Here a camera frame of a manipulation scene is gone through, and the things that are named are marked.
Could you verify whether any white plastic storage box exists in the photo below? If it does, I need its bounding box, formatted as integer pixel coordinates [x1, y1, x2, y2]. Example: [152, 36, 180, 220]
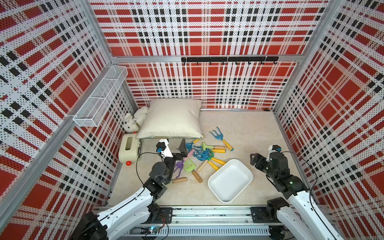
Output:
[208, 159, 253, 204]

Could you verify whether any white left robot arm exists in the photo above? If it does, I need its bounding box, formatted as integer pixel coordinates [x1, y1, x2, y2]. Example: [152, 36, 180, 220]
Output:
[70, 139, 188, 240]

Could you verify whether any dark green hoe wooden handle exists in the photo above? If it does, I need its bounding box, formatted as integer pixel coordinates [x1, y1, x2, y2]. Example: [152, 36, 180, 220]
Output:
[172, 177, 188, 184]

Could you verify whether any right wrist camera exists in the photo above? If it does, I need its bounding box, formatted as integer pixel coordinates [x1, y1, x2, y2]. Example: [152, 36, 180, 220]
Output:
[267, 145, 282, 162]

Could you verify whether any white plush toy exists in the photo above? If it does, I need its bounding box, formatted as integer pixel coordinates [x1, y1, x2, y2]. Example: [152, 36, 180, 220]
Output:
[123, 106, 149, 133]

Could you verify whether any white wire mesh shelf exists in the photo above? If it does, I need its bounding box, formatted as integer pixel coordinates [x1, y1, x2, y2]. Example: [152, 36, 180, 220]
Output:
[73, 66, 128, 128]

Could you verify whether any purple rake pink handle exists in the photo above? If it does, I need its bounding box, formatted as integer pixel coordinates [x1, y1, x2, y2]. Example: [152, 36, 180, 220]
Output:
[174, 149, 196, 179]

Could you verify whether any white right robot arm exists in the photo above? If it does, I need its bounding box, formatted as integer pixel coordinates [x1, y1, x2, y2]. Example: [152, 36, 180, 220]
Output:
[250, 145, 343, 240]

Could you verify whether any black wall hook rail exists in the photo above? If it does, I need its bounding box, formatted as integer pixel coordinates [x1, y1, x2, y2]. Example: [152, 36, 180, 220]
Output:
[181, 56, 279, 64]

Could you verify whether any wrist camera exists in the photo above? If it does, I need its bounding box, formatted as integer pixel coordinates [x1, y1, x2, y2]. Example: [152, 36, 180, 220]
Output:
[156, 139, 173, 159]
[267, 145, 282, 162]

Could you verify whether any cream retro radio clock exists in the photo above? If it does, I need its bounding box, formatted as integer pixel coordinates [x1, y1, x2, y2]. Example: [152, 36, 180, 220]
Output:
[118, 133, 142, 166]

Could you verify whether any cream pillow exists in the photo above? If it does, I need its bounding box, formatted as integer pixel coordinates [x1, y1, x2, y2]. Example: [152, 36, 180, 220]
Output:
[137, 98, 204, 139]

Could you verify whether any green fork rake wooden handle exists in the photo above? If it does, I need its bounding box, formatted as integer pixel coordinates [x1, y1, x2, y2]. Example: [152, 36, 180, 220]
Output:
[201, 142, 227, 151]

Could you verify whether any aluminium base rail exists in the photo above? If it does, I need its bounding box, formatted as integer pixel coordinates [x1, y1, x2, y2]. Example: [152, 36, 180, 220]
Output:
[89, 205, 334, 238]

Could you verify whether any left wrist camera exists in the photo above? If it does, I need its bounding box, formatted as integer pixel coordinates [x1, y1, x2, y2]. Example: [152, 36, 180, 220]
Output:
[156, 139, 173, 159]

